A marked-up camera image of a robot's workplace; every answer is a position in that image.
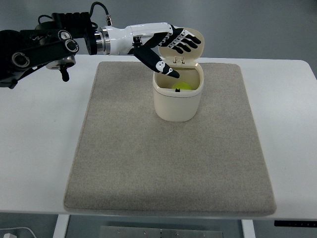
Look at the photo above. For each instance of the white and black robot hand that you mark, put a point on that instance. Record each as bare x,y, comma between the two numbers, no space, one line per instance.
139,40

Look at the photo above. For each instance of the yellow tennis ball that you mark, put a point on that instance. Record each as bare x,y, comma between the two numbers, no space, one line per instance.
181,86

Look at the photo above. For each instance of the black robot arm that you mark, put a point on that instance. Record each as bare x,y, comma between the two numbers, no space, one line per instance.
52,43

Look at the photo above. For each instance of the cream plastic bin with lid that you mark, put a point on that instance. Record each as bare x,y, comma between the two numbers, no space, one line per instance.
182,105

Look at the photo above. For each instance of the beige felt mat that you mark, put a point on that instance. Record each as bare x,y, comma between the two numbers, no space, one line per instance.
130,161

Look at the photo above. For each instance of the white table leg left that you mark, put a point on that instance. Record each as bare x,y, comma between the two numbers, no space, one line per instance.
61,226

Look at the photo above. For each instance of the white table leg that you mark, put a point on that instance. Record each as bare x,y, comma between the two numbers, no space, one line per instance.
248,229
61,226

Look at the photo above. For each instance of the white table leg right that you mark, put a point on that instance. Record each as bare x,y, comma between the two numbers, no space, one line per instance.
248,229

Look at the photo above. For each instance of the black desk control panel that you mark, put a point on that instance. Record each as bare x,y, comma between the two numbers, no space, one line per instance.
297,224

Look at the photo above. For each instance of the grey metal base plate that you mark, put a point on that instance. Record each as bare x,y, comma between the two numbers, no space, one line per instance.
134,232

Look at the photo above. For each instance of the white power adapter with cable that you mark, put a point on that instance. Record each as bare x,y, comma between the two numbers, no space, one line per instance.
15,231

